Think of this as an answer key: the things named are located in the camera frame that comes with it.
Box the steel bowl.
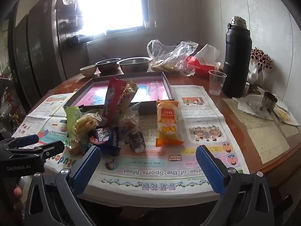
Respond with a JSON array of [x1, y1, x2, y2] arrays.
[[95, 58, 121, 74], [117, 57, 152, 74]]

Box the brown cake clear packet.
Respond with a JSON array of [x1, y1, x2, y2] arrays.
[[119, 116, 140, 133]]

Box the clear plastic cup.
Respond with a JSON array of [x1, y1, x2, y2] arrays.
[[208, 70, 227, 96]]

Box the orange snack packet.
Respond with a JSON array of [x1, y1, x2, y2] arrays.
[[156, 98, 184, 148]]

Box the small steel cup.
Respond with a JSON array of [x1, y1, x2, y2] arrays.
[[262, 91, 278, 111]]

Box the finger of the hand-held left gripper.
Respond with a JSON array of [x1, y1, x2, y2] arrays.
[[9, 141, 65, 162], [0, 134, 40, 149]]

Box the small ceramic bowl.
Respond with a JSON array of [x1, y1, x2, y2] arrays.
[[79, 65, 97, 77]]

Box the crumpled white paper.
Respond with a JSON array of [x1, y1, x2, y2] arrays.
[[233, 94, 274, 121]]

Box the clear plastic bag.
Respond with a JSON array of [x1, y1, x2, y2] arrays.
[[147, 40, 199, 77]]

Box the dark roll clear packet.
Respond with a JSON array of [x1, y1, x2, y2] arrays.
[[125, 129, 145, 153]]

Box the light green cake packet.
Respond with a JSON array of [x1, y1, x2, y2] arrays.
[[64, 105, 85, 157]]

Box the beige cake clear packet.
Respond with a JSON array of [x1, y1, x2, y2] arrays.
[[73, 112, 102, 146]]

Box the yellow panda snack packet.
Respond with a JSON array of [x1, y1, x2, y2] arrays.
[[116, 79, 139, 116]]

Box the blue cookie packet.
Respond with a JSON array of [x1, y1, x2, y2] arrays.
[[88, 127, 121, 157]]

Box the grey cardboard box tray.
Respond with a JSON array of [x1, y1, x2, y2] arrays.
[[63, 72, 175, 113]]

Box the newspaper with red banner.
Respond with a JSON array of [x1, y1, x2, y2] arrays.
[[27, 93, 74, 125]]

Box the person's left hand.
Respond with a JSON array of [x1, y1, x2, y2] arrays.
[[13, 185, 24, 208]]

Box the black thermos bottle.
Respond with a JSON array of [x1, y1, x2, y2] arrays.
[[222, 16, 252, 98]]

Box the dark refrigerator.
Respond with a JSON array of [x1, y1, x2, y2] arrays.
[[9, 0, 68, 104]]

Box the red tissue box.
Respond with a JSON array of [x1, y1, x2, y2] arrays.
[[185, 44, 221, 78]]

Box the pink book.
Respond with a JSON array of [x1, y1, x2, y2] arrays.
[[75, 79, 171, 104]]

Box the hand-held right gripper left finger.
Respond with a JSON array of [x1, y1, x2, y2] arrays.
[[25, 145, 102, 226]]

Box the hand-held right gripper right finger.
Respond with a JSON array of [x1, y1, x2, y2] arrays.
[[196, 145, 275, 226]]

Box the red white artificial flowers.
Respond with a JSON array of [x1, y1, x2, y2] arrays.
[[249, 48, 273, 85]]

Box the yellow paper packet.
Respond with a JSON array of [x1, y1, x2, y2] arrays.
[[273, 104, 299, 126]]

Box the window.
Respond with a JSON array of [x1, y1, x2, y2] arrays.
[[71, 0, 151, 37]]

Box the red panda snack packet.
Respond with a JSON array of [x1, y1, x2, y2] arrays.
[[101, 77, 125, 126]]

